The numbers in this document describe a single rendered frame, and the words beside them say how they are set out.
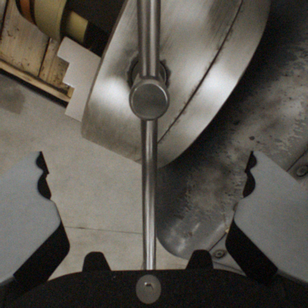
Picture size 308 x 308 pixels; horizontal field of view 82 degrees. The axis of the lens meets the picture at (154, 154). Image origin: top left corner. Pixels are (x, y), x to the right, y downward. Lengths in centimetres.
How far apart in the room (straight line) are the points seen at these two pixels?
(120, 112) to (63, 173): 161
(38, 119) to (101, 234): 131
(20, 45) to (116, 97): 44
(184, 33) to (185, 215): 21
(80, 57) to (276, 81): 26
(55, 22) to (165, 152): 23
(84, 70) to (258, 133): 26
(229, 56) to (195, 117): 6
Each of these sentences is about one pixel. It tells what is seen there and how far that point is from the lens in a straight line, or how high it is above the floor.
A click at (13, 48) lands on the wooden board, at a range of 62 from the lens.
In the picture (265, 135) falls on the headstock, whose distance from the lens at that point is 23.
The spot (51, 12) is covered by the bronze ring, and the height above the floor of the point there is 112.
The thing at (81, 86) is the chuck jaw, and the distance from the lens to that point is 32.
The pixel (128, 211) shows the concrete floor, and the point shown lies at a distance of 193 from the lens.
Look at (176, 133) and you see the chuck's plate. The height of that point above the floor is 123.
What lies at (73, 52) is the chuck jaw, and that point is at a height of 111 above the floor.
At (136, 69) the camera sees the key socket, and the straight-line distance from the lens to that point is 18.
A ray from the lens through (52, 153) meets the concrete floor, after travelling 172.
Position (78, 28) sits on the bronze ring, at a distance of 32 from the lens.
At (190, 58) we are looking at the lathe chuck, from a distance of 19.
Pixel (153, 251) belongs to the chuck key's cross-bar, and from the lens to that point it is 17.
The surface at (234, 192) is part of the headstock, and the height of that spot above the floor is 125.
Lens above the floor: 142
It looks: 65 degrees down
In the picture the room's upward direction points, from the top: 170 degrees clockwise
